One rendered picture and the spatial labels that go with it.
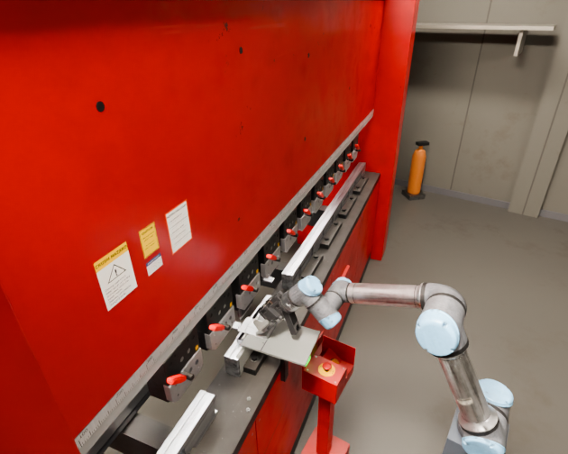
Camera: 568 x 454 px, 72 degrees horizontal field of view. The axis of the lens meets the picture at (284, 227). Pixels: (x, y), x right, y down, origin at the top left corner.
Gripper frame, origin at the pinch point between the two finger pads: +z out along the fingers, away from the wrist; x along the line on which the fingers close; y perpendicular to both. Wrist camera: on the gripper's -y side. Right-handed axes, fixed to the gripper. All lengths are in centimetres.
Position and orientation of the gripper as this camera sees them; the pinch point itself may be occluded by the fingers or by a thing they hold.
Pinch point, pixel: (262, 328)
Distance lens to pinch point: 161.1
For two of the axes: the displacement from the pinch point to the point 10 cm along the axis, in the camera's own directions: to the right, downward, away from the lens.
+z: -5.8, 5.5, 6.0
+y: -7.1, -7.0, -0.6
